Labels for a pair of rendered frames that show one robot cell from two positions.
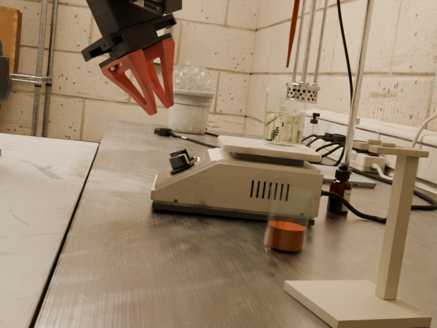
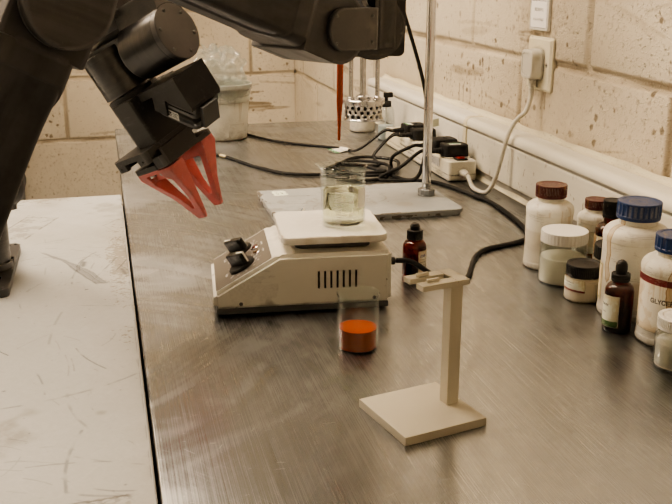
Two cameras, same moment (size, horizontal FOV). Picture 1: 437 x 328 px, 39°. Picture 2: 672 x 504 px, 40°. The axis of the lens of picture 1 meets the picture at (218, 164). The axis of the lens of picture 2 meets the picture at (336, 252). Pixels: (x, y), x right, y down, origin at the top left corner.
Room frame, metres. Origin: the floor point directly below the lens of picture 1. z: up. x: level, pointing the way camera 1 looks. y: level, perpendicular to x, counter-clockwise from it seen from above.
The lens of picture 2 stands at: (-0.26, 0.02, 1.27)
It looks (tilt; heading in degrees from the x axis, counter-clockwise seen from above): 17 degrees down; 355
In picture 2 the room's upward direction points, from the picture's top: straight up
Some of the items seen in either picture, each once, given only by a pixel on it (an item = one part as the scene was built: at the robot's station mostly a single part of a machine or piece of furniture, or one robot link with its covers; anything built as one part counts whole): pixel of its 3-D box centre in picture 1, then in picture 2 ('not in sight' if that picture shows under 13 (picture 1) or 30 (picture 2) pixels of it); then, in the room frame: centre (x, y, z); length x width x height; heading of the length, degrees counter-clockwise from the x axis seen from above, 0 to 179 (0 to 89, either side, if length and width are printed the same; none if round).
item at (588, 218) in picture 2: not in sight; (594, 230); (0.87, -0.41, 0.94); 0.05 x 0.05 x 0.09
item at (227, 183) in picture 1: (242, 179); (306, 262); (0.77, -0.03, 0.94); 0.22 x 0.13 x 0.08; 94
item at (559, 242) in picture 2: not in sight; (563, 255); (0.79, -0.35, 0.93); 0.06 x 0.06 x 0.07
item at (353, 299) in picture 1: (365, 226); (423, 347); (0.45, -0.12, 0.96); 0.08 x 0.08 x 0.13; 22
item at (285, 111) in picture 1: (282, 117); (340, 193); (0.77, -0.07, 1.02); 0.06 x 0.05 x 0.08; 85
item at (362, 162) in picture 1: (343, 152); (426, 149); (1.55, -0.31, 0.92); 0.40 x 0.06 x 0.04; 9
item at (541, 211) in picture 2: not in sight; (549, 225); (0.86, -0.35, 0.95); 0.06 x 0.06 x 0.11
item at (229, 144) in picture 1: (266, 147); (328, 225); (0.77, -0.06, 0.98); 0.12 x 0.12 x 0.01; 4
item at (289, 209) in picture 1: (287, 218); (357, 319); (0.61, -0.08, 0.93); 0.04 x 0.04 x 0.06
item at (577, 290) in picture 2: not in sight; (583, 280); (0.73, -0.35, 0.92); 0.04 x 0.04 x 0.04
